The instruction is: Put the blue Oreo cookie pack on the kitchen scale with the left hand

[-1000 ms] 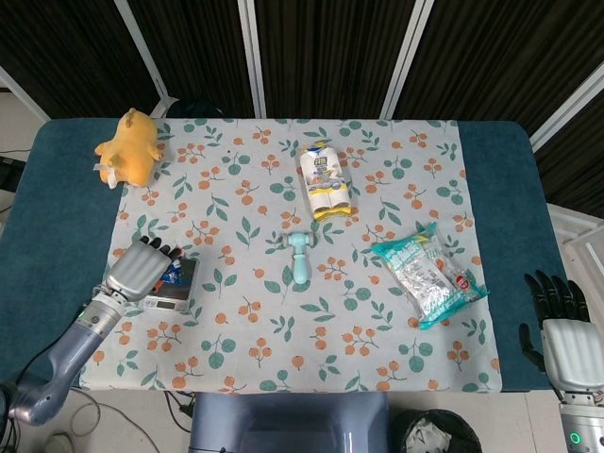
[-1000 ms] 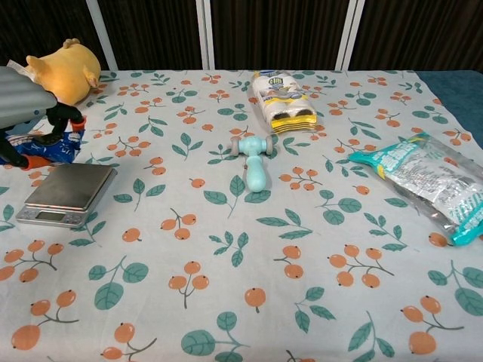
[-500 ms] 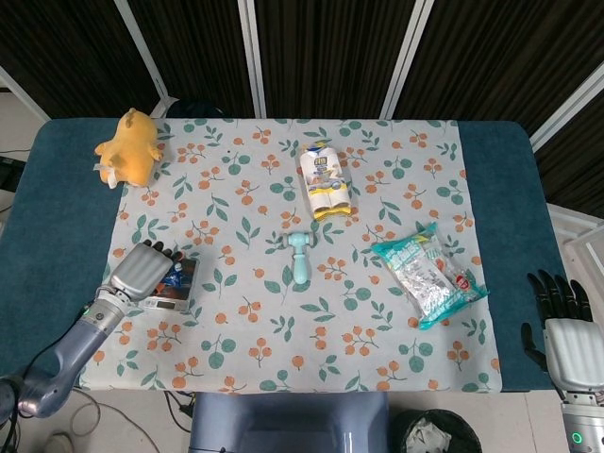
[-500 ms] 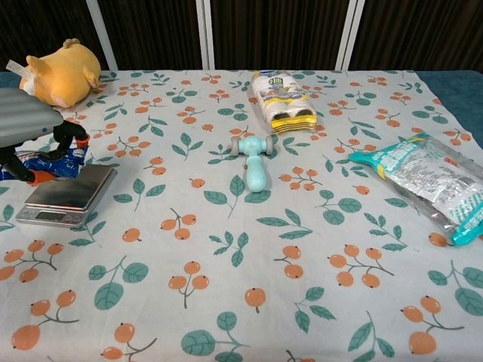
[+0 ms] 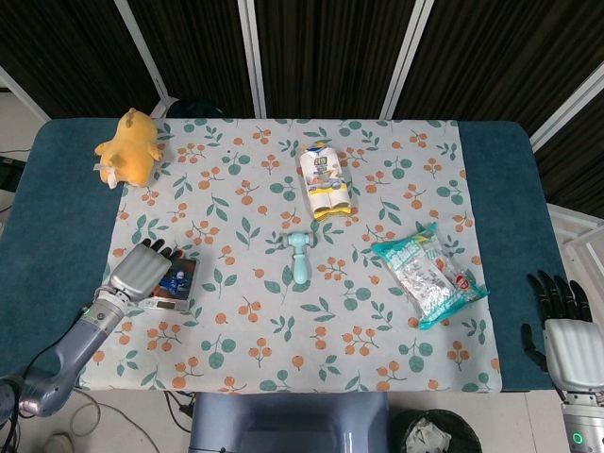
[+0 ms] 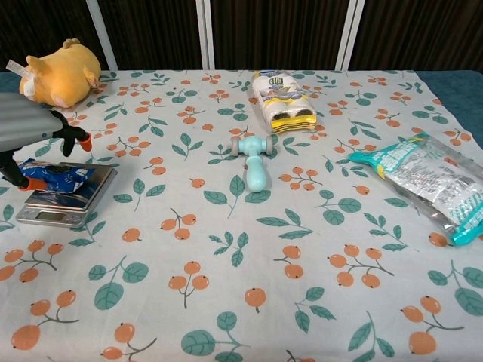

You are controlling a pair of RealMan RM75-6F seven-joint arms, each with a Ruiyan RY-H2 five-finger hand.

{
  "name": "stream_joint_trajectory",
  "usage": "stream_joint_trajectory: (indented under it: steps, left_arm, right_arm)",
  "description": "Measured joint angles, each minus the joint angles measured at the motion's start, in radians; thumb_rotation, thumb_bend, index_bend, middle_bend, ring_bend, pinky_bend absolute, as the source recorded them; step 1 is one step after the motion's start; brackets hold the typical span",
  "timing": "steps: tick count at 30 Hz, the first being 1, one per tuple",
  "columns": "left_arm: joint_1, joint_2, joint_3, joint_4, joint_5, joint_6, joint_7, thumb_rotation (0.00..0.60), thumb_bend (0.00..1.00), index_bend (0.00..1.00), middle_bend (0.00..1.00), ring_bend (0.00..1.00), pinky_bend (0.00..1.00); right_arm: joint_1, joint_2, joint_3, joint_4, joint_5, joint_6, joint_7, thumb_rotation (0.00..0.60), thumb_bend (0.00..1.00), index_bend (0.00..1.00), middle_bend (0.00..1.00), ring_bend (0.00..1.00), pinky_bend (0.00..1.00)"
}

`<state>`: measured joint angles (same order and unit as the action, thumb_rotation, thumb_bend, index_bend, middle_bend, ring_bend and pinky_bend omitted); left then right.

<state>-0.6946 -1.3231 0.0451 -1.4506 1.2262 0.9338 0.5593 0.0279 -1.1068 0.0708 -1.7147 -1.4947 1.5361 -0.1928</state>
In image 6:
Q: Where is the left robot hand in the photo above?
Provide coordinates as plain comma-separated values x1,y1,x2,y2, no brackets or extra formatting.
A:
0,91,94,192

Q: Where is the blue cookie packet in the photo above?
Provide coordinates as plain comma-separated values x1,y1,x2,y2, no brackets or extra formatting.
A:
17,159,96,195

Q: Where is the small grey kitchen scale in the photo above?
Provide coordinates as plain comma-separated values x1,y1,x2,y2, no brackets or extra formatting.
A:
15,161,118,228

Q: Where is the clear teal candy bag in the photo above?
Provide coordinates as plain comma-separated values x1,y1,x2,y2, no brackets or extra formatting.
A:
348,131,483,248

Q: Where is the yellow plush toy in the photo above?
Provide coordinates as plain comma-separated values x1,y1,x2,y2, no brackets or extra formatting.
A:
7,38,102,109

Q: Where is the teal toy hammer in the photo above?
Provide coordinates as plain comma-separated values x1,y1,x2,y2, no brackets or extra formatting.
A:
229,135,278,195

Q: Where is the floral print tablecloth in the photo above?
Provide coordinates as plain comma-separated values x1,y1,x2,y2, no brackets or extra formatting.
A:
0,69,483,362

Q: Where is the white yellow cookie pack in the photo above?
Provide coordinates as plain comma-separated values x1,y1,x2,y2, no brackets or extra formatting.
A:
251,69,318,135

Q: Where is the white partition frame post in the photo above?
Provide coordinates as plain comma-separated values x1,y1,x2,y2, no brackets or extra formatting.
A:
195,0,217,71
334,0,366,71
85,0,116,72

